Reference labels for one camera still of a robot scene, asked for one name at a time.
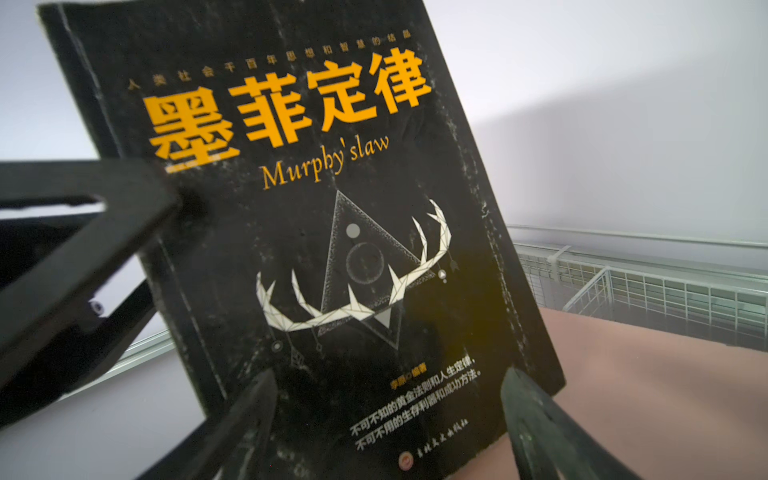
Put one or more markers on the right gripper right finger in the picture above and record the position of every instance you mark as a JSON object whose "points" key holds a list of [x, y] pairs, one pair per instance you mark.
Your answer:
{"points": [[546, 442]]}

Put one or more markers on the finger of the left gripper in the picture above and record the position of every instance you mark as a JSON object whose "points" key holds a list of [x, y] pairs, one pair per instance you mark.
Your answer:
{"points": [[52, 341]]}

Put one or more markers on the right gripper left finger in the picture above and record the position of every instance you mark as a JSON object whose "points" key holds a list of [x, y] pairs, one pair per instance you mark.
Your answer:
{"points": [[203, 453]]}

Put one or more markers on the black book yellow title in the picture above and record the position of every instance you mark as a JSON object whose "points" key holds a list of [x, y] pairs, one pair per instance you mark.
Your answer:
{"points": [[337, 227]]}

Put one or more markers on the yellow bookshelf pink blue shelves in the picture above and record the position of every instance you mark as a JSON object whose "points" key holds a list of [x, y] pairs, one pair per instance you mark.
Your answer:
{"points": [[666, 405]]}

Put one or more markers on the white wire basket behind shelf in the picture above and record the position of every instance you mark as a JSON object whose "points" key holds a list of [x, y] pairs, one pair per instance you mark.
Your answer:
{"points": [[708, 289]]}

